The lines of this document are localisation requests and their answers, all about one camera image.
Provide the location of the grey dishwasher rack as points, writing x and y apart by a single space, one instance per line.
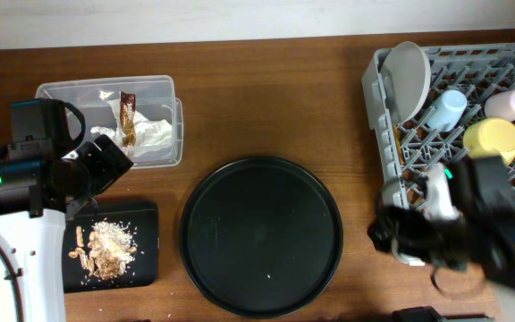
478 71

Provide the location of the brown snack wrapper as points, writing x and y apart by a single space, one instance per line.
127 113

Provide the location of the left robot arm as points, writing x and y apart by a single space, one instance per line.
46 177

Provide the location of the pink cup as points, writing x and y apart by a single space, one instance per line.
501 105

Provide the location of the grey plate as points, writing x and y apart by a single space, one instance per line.
406 74

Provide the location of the food leftovers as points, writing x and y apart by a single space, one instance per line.
104 251

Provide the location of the black rectangular tray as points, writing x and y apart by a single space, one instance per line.
140 218

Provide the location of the wooden chopstick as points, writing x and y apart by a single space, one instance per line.
398 144

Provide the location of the blue cup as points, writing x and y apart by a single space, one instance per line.
448 109

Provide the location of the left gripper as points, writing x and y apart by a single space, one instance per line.
110 172

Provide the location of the round black serving tray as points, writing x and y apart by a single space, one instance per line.
261 237

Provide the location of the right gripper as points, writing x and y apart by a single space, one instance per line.
405 241

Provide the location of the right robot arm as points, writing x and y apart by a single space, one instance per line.
468 218

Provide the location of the yellow bowl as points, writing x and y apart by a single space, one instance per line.
491 137

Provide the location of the white napkin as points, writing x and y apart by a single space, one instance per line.
149 134
113 134

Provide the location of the clear plastic waste bin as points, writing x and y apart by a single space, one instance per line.
155 99

